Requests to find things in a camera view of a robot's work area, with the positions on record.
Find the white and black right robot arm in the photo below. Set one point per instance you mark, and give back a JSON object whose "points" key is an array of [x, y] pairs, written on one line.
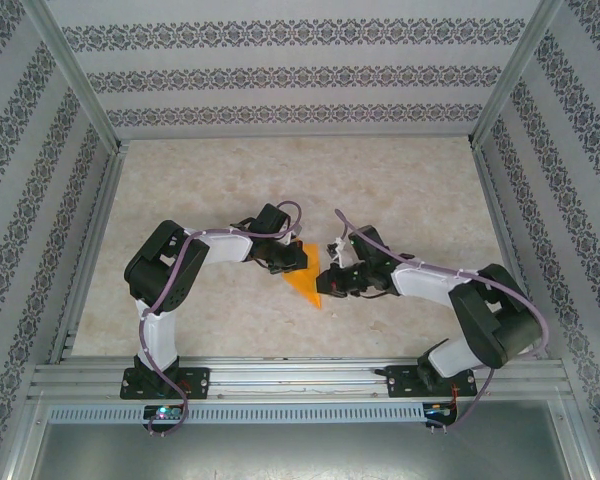
{"points": [[422, 280]]}

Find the circuit board with green light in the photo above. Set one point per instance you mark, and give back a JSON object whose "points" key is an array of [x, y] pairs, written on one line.
{"points": [[164, 412], [440, 410]]}

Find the orange cloth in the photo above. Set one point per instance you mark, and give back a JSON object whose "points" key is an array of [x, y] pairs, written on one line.
{"points": [[307, 281]]}

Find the aluminium mounting rail beam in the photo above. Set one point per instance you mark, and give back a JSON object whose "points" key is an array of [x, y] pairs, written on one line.
{"points": [[300, 377]]}

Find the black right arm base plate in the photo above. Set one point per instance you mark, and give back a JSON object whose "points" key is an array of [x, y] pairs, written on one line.
{"points": [[400, 382]]}

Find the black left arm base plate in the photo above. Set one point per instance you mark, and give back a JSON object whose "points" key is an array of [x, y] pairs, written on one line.
{"points": [[200, 382]]}

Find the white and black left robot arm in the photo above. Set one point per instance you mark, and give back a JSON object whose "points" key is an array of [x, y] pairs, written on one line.
{"points": [[227, 250]]}

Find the aluminium frame strut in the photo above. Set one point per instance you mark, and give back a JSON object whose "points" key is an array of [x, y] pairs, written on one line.
{"points": [[22, 440], [577, 440]]}

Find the aluminium back rail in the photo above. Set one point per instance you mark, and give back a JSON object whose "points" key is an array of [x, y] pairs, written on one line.
{"points": [[295, 135]]}

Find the aluminium side rail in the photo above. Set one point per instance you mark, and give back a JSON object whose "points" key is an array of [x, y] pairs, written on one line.
{"points": [[506, 250], [92, 250]]}

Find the grey sheet metal panel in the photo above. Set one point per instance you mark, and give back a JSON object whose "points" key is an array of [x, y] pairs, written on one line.
{"points": [[300, 455]]}

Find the aluminium frame post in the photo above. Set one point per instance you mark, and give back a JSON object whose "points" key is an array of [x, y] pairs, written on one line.
{"points": [[516, 70], [72, 70]]}

